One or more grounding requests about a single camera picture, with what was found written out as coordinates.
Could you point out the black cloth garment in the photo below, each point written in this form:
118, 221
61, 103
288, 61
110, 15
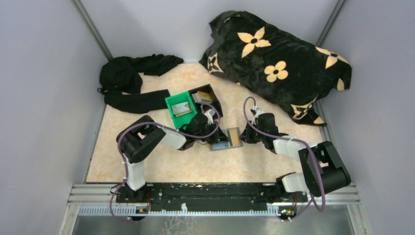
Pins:
121, 82

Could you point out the cards in black bin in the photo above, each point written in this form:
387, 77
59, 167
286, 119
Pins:
196, 98

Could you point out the gold black stripe card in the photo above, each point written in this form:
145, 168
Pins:
233, 137

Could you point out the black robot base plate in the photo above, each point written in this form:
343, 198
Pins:
203, 197

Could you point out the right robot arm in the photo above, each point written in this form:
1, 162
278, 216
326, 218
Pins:
323, 170

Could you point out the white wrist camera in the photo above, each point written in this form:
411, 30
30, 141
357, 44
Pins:
256, 113
210, 114

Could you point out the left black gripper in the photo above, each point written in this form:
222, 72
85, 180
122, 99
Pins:
218, 136

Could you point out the black floral plush blanket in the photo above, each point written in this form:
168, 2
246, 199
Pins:
274, 64

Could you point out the gold VIP card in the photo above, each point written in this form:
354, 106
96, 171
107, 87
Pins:
205, 96

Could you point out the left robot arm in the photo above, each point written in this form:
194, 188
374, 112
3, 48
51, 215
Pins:
138, 140

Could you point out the green plastic bin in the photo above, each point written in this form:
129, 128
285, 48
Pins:
179, 98

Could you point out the black plastic bin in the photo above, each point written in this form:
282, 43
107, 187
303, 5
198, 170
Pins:
203, 106

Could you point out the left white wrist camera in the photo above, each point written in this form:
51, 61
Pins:
210, 114

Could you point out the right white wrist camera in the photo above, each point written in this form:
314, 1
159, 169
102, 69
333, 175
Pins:
256, 113

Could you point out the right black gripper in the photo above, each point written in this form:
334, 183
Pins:
245, 136

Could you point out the aluminium frame rail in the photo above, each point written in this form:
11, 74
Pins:
100, 200

